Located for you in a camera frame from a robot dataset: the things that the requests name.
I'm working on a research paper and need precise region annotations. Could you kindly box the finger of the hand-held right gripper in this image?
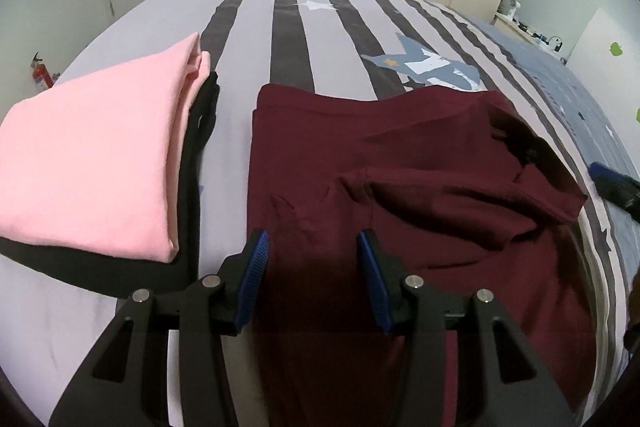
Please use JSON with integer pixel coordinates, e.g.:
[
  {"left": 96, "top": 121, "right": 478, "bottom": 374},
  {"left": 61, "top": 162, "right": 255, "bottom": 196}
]
[{"left": 588, "top": 161, "right": 640, "bottom": 214}]

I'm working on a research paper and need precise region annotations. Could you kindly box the folded pink garment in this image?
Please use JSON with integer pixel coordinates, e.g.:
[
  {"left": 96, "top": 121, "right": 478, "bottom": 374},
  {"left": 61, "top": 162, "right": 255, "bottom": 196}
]
[{"left": 0, "top": 32, "right": 214, "bottom": 264}]

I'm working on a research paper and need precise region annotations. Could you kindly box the bed with striped star sheet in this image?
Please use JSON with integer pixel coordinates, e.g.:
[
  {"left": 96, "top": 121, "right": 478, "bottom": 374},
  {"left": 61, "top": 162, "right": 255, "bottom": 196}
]
[{"left": 0, "top": 0, "right": 640, "bottom": 427}]

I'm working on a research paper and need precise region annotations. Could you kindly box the folded black garment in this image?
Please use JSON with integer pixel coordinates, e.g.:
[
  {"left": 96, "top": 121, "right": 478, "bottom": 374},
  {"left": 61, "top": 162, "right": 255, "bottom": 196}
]
[{"left": 0, "top": 71, "right": 221, "bottom": 301}]

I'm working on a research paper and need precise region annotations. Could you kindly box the maroon garment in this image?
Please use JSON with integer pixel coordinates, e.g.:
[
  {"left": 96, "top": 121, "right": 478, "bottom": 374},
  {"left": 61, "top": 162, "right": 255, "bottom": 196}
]
[{"left": 250, "top": 83, "right": 589, "bottom": 427}]

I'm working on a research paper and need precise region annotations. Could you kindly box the white bed headboard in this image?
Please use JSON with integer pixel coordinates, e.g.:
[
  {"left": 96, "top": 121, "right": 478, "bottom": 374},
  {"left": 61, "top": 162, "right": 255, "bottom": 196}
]
[{"left": 567, "top": 7, "right": 640, "bottom": 145}]

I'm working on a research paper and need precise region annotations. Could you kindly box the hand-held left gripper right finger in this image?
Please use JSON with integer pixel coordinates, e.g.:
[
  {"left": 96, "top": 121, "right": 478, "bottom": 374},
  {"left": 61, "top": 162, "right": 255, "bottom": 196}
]
[{"left": 356, "top": 228, "right": 577, "bottom": 427}]

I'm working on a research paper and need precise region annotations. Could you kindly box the red fire extinguisher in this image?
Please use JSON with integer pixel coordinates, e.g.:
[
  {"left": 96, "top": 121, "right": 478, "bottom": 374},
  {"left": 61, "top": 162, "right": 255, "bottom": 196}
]
[{"left": 30, "top": 52, "right": 55, "bottom": 89}]

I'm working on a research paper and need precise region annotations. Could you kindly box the white nightstand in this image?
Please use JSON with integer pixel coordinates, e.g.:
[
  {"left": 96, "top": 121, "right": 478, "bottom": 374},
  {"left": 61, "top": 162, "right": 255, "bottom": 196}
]
[{"left": 492, "top": 11, "right": 572, "bottom": 60}]

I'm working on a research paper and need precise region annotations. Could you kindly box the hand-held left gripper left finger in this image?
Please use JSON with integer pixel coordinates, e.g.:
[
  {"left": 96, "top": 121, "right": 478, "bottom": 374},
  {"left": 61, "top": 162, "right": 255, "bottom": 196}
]
[{"left": 48, "top": 228, "right": 272, "bottom": 427}]

